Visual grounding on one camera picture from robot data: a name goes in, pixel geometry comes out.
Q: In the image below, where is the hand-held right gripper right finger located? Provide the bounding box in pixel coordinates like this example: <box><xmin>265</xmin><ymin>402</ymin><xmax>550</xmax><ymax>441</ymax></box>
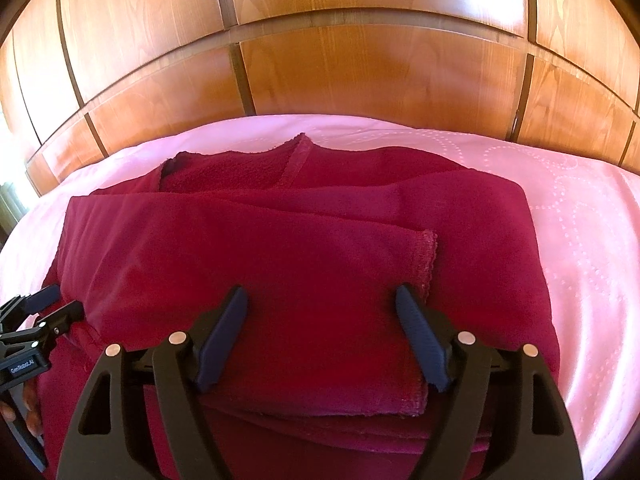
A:
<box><xmin>395</xmin><ymin>283</ymin><xmax>585</xmax><ymax>480</ymax></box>

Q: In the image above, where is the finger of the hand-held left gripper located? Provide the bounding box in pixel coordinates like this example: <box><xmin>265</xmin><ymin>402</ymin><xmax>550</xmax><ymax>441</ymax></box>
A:
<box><xmin>0</xmin><ymin>284</ymin><xmax>61</xmax><ymax>328</ymax></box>
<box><xmin>0</xmin><ymin>300</ymin><xmax>86</xmax><ymax>361</ymax></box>

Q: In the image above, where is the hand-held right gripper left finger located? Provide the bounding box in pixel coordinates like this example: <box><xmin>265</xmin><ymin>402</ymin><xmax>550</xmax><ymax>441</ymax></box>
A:
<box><xmin>56</xmin><ymin>285</ymin><xmax>249</xmax><ymax>480</ymax></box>

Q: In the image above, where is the dark red knit cardigan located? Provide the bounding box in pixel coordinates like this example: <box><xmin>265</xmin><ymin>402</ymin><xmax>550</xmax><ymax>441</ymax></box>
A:
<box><xmin>34</xmin><ymin>132</ymin><xmax>561</xmax><ymax>480</ymax></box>

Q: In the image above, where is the person's left hand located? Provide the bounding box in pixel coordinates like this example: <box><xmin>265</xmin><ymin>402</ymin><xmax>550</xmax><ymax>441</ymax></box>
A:
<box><xmin>0</xmin><ymin>377</ymin><xmax>45</xmax><ymax>438</ymax></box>

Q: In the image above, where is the pink blanket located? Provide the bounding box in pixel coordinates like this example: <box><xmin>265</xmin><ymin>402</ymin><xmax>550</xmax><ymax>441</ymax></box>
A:
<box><xmin>0</xmin><ymin>114</ymin><xmax>640</xmax><ymax>480</ymax></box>

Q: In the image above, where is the wooden wardrobe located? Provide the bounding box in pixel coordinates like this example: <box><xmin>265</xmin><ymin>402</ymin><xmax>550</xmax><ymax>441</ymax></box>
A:
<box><xmin>0</xmin><ymin>0</ymin><xmax>640</xmax><ymax>201</ymax></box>

